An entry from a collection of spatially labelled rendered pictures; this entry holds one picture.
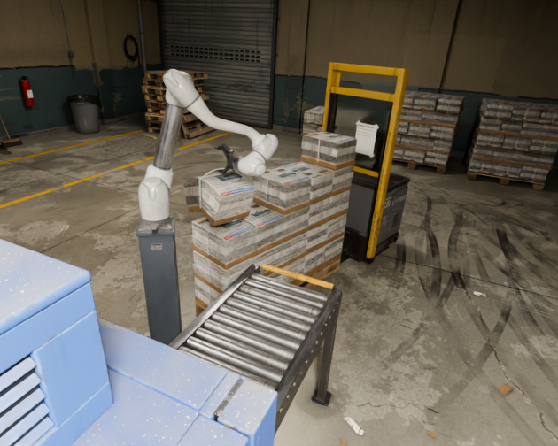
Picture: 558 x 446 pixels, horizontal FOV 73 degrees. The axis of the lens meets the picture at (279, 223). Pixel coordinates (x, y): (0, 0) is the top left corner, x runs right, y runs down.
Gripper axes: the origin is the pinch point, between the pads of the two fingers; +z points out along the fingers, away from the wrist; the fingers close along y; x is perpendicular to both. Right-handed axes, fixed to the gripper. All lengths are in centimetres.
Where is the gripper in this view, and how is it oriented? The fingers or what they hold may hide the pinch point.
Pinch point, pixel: (217, 158)
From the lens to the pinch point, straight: 245.6
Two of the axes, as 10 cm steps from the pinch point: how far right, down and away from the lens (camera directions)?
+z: -7.1, -2.6, 6.6
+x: 7.0, -2.5, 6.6
